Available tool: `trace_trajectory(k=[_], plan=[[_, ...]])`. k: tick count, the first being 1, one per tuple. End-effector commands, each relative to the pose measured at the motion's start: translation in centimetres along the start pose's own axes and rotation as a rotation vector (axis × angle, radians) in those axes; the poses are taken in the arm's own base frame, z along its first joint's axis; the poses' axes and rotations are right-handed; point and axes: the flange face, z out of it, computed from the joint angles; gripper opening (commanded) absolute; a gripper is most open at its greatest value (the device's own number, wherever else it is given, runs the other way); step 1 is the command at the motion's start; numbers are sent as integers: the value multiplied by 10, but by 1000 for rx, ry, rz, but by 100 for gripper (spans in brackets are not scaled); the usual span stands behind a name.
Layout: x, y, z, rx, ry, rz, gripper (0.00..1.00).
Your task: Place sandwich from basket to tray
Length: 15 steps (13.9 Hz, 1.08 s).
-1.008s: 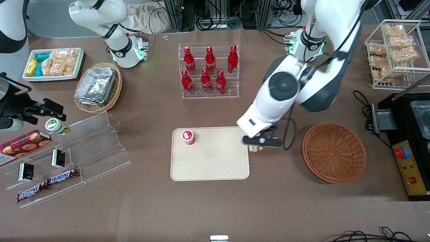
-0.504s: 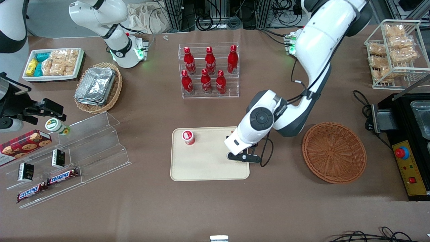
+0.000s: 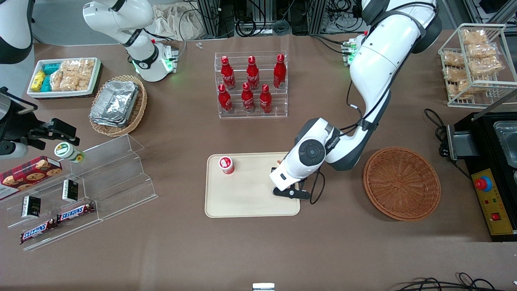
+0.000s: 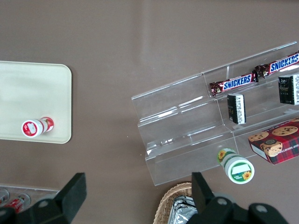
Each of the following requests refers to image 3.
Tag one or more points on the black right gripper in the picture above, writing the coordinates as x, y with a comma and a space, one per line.
17, 123

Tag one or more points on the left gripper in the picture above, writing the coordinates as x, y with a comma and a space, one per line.
273, 169

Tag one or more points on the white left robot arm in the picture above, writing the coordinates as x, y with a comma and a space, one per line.
379, 60

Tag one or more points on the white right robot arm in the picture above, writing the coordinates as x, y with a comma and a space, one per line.
121, 16

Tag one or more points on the beige plastic tray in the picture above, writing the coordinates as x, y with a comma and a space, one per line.
246, 194

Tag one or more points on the oval wicker basket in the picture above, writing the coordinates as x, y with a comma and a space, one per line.
139, 109

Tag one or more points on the round brown wicker basket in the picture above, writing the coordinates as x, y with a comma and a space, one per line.
402, 184

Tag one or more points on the green label white cup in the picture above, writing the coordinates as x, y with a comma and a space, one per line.
68, 152

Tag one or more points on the white plastic bin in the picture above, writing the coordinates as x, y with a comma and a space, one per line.
36, 93

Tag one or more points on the teal snack packet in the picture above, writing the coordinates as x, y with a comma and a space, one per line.
51, 68
46, 84

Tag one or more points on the clear rice cracker bag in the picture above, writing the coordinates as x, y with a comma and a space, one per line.
72, 64
83, 81
57, 80
69, 81
88, 64

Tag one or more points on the red plaid cookie box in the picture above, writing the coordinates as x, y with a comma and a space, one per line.
28, 173

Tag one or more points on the yellow snack packet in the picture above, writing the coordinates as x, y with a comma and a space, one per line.
38, 80

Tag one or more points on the small black box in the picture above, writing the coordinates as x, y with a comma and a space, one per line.
70, 190
31, 206

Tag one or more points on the stack of foil trays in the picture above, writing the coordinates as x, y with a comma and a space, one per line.
115, 103

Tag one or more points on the red cup with white lid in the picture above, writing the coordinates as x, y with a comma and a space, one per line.
227, 165

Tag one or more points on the clear acrylic tiered shelf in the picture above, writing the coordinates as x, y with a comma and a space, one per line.
121, 178

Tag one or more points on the Snickers chocolate bar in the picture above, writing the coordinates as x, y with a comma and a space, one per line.
75, 212
38, 230

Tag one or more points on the clear acrylic bottle rack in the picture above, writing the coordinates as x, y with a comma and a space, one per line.
278, 101

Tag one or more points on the red cola bottle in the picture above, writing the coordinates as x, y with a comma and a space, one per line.
265, 100
247, 99
279, 72
227, 74
253, 74
225, 100

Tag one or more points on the small grey white device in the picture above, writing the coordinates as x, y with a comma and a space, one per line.
263, 287

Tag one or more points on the white cloth bag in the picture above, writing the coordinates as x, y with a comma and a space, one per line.
173, 20

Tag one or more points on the small white connector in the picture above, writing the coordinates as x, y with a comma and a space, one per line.
198, 45

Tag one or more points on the red emergency stop button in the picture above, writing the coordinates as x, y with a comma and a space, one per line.
483, 184

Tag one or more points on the black machine with yellow panel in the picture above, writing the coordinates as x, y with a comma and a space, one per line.
482, 133

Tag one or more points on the fried snack bag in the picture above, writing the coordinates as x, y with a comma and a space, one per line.
474, 36
486, 65
454, 58
464, 88
454, 74
481, 50

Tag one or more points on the steel pan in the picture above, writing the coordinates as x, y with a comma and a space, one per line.
507, 141

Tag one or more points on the aluminium frame rack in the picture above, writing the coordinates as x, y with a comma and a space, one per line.
307, 16

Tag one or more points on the grey metal bracket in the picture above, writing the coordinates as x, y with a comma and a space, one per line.
462, 145

